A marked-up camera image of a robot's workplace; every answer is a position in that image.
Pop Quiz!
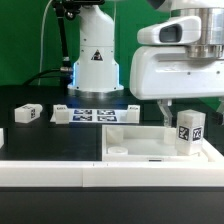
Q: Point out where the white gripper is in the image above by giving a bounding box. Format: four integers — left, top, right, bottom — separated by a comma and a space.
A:
129, 46, 224, 127

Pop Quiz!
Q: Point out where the white square tabletop part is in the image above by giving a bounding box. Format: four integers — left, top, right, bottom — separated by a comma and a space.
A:
102, 125, 224, 162

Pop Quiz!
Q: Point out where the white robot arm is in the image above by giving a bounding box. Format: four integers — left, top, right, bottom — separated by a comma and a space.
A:
69, 0, 224, 122

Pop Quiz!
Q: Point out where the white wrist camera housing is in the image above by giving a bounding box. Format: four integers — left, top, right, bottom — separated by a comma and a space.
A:
137, 16, 202, 45

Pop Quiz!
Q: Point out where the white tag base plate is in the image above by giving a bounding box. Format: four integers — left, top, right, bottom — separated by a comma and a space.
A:
50, 105, 140, 124

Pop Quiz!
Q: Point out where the black cable bundle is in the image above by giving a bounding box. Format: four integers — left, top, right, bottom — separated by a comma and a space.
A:
22, 68, 73, 87

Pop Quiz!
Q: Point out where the white cable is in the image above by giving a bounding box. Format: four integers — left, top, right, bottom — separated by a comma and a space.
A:
38, 0, 54, 86

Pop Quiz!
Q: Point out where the white U-shaped obstacle wall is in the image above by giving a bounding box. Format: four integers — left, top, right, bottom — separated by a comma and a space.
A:
0, 127, 224, 187

